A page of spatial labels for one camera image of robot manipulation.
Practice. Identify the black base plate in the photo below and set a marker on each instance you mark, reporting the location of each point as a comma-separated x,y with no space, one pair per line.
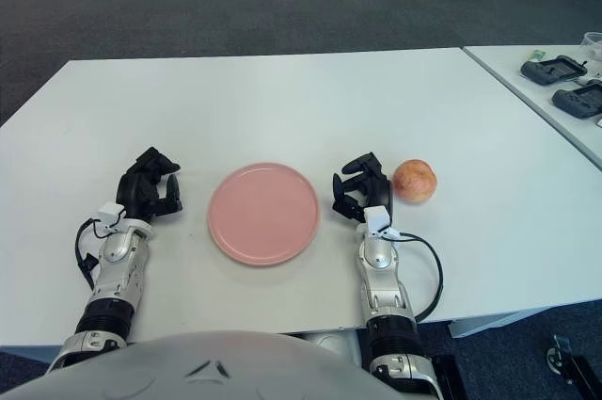
451,379

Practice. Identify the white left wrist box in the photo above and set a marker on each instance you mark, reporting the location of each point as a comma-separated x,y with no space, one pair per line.
109,212

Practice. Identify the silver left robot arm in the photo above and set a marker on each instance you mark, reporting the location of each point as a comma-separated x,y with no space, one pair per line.
117,273

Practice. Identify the red yellow apple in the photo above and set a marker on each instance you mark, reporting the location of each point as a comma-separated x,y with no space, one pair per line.
416,181

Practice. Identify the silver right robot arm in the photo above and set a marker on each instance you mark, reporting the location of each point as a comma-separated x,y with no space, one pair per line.
381,277

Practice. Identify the round pink plate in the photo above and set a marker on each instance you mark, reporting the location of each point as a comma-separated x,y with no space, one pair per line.
263,216

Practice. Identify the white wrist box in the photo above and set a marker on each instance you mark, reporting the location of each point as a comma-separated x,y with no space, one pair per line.
109,212
376,220

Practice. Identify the white table frame beam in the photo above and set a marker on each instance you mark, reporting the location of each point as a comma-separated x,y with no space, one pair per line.
494,322

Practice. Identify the black wheeled stand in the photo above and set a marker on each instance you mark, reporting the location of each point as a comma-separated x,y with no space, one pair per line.
576,364

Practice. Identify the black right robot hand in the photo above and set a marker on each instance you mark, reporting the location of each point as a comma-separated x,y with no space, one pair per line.
376,188

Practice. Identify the clear plastic container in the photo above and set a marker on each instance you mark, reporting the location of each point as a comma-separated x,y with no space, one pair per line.
595,42

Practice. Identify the grey handheld controller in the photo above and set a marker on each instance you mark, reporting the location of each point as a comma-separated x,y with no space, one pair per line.
576,101
541,71

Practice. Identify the glossy white robot hip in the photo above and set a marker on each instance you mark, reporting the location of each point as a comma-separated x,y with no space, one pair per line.
334,346

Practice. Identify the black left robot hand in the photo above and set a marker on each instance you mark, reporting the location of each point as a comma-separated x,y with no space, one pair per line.
134,190

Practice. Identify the small green packet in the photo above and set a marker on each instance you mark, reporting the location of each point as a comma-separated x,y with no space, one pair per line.
539,55

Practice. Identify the grey robot torso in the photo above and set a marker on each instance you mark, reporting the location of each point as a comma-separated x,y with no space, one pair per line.
211,372

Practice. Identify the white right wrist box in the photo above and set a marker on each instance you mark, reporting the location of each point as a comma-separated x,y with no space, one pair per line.
376,220

